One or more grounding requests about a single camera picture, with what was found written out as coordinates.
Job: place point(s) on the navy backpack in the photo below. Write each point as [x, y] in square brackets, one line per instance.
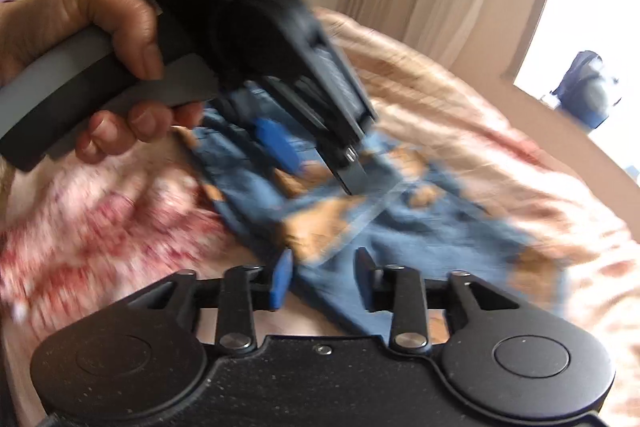
[590, 92]

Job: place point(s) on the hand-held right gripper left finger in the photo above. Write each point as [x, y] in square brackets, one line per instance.
[281, 279]

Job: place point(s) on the blue patterned pants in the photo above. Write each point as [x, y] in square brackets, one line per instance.
[400, 232]

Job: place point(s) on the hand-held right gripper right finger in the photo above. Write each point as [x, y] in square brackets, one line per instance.
[365, 279]

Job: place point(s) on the person's left hand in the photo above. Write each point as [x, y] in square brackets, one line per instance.
[90, 2]

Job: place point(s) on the pink floral blanket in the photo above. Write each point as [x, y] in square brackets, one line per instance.
[100, 217]

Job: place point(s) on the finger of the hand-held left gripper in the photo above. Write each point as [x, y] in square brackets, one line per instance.
[277, 142]
[352, 172]

